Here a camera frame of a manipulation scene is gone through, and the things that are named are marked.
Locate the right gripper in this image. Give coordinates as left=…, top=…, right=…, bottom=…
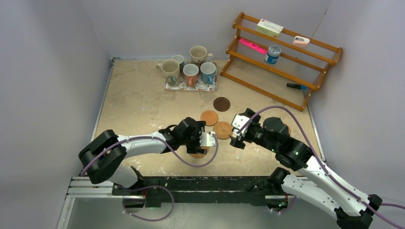
left=229, top=109, right=279, bottom=153

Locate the woven rattan coaster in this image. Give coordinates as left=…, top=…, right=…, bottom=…
left=189, top=146, right=209, bottom=159
left=213, top=121, right=233, bottom=140

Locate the light wooden coaster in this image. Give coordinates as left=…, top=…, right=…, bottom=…
left=200, top=110, right=219, bottom=126

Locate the dark wooden coaster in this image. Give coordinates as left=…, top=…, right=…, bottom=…
left=213, top=97, right=231, bottom=112

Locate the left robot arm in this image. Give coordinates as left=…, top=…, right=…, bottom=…
left=78, top=117, right=215, bottom=195

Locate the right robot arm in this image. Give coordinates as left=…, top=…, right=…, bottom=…
left=230, top=108, right=382, bottom=229

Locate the floral tray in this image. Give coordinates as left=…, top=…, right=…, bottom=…
left=164, top=62, right=218, bottom=92

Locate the blue mug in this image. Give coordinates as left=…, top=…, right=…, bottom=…
left=200, top=62, right=216, bottom=84

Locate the pink mug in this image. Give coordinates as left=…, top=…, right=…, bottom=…
left=183, top=63, right=199, bottom=87

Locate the beige mug with pattern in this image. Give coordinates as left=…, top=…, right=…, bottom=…
left=157, top=59, right=181, bottom=87

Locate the black blue marker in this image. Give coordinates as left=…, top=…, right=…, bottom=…
left=287, top=83, right=307, bottom=90

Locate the small grey mug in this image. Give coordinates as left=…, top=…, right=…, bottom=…
left=172, top=55, right=185, bottom=73

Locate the wooden rack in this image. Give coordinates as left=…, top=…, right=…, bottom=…
left=220, top=12, right=343, bottom=112

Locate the tall beige mug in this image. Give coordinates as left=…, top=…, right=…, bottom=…
left=190, top=45, right=215, bottom=66

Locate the blue white jar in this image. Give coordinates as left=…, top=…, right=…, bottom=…
left=265, top=45, right=281, bottom=64

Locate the pink highlighter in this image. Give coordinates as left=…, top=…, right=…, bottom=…
left=239, top=38, right=267, bottom=54

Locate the white green box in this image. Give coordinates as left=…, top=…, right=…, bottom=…
left=256, top=19, right=284, bottom=39

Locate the pink white tape dispenser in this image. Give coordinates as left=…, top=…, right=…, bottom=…
left=293, top=36, right=310, bottom=48

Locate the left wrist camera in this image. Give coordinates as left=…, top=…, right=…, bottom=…
left=198, top=132, right=217, bottom=147

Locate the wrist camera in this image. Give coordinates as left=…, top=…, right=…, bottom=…
left=231, top=114, right=251, bottom=137
left=198, top=132, right=217, bottom=147

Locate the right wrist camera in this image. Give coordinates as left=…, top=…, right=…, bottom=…
left=231, top=114, right=251, bottom=137

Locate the black aluminium base frame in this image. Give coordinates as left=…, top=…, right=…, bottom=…
left=57, top=175, right=352, bottom=229

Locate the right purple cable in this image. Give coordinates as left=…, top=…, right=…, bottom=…
left=237, top=105, right=405, bottom=229

